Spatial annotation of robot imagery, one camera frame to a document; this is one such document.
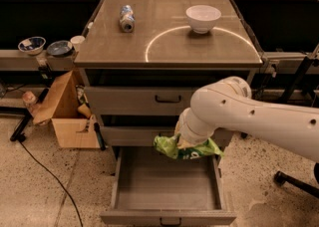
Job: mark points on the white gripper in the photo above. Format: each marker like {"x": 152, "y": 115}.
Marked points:
{"x": 193, "y": 136}

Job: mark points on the green rice chip bag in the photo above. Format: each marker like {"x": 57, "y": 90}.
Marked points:
{"x": 168, "y": 146}

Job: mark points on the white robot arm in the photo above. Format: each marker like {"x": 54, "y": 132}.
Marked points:
{"x": 228, "y": 104}

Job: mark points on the grey bottom drawer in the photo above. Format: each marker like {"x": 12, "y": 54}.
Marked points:
{"x": 151, "y": 189}

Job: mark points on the grey drawer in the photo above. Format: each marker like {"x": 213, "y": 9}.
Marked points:
{"x": 134, "y": 135}
{"x": 138, "y": 100}
{"x": 151, "y": 189}

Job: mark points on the grey middle drawer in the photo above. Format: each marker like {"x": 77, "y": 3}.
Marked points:
{"x": 134, "y": 135}

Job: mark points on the grey top drawer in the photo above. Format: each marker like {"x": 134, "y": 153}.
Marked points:
{"x": 138, "y": 100}

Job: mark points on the grey drawer cabinet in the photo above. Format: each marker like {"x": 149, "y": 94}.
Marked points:
{"x": 163, "y": 52}

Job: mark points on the black chair base leg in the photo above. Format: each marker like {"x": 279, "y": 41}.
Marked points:
{"x": 281, "y": 178}

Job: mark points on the white bowl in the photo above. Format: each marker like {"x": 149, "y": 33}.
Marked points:
{"x": 202, "y": 18}

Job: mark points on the open cardboard box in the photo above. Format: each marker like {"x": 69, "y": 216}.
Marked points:
{"x": 73, "y": 128}

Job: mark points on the small white cup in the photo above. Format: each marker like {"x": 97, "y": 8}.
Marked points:
{"x": 77, "y": 41}

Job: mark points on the dark blue bowl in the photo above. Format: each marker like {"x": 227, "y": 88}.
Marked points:
{"x": 60, "y": 48}

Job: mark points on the plastic bottle on floor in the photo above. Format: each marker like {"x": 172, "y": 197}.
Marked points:
{"x": 31, "y": 102}

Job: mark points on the black table leg left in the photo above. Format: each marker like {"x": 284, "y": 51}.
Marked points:
{"x": 18, "y": 132}

